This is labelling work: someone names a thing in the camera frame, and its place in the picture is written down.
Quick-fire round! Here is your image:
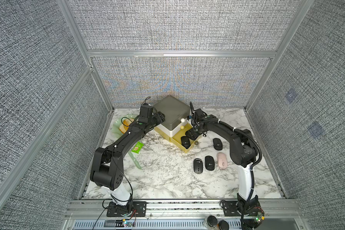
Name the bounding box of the black computer mouse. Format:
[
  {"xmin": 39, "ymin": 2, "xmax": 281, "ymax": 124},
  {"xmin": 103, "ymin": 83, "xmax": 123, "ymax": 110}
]
[
  {"xmin": 193, "ymin": 158, "xmax": 203, "ymax": 174},
  {"xmin": 213, "ymin": 138, "xmax": 223, "ymax": 151},
  {"xmin": 205, "ymin": 156, "xmax": 215, "ymax": 171},
  {"xmin": 186, "ymin": 129, "xmax": 199, "ymax": 140},
  {"xmin": 181, "ymin": 136, "xmax": 191, "ymax": 149}
]

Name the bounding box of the grey three-drawer storage box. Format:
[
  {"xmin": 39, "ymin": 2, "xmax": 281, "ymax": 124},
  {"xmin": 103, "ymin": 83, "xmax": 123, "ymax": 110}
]
[{"xmin": 154, "ymin": 95, "xmax": 198, "ymax": 153}]

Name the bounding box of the pink computer mouse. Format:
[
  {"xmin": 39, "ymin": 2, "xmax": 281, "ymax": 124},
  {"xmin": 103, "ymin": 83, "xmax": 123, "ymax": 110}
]
[{"xmin": 217, "ymin": 152, "xmax": 228, "ymax": 169}]

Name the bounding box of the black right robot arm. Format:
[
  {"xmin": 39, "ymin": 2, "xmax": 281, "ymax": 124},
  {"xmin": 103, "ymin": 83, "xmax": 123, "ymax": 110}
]
[{"xmin": 186, "ymin": 103, "xmax": 264, "ymax": 230}]

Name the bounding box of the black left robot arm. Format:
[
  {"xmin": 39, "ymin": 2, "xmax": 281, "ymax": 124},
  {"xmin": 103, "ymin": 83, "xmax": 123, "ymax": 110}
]
[{"xmin": 90, "ymin": 103, "xmax": 165, "ymax": 217}]

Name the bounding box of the green snack packet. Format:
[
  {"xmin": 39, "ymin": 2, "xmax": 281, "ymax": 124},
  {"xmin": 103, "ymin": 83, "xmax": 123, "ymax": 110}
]
[{"xmin": 131, "ymin": 141, "xmax": 144, "ymax": 154}]

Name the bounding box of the green scalloped glass plate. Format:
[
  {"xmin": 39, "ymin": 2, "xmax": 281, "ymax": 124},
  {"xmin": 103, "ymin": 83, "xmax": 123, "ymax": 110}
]
[{"xmin": 111, "ymin": 114, "xmax": 137, "ymax": 135}]

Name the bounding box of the black round knob left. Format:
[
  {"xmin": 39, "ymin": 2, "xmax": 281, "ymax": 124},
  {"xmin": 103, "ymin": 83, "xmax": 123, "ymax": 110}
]
[{"xmin": 206, "ymin": 215, "xmax": 218, "ymax": 230}]

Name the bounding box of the black round knob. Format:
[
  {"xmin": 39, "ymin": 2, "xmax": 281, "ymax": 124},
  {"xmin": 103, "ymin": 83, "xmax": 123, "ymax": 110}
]
[
  {"xmin": 206, "ymin": 215, "xmax": 218, "ymax": 230},
  {"xmin": 218, "ymin": 220, "xmax": 230, "ymax": 230}
]

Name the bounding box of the black round knob right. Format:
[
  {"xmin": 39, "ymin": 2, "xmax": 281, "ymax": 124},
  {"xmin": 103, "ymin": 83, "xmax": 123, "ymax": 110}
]
[{"xmin": 218, "ymin": 220, "xmax": 230, "ymax": 230}]

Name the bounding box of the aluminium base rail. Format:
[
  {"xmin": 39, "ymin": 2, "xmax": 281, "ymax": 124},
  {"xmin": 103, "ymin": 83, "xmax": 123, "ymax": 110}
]
[{"xmin": 60, "ymin": 199, "xmax": 311, "ymax": 230}]

